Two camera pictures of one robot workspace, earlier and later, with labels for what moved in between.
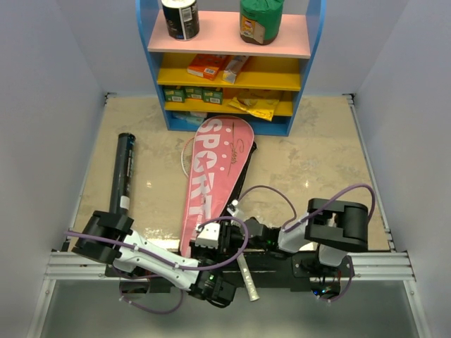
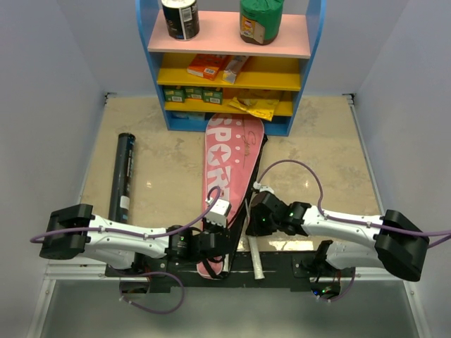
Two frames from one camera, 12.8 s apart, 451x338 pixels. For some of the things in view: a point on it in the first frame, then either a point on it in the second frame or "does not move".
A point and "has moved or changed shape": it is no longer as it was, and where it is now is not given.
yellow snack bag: [263, 108] does not move
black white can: [182, 19] does not move
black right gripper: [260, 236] -> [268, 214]
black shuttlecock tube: [120, 196] does not move
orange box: [206, 65] does not move
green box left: [174, 94] does not move
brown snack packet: [233, 67] does not move
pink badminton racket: [187, 158] has moved or changed shape
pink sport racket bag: [221, 148] has moved or changed shape
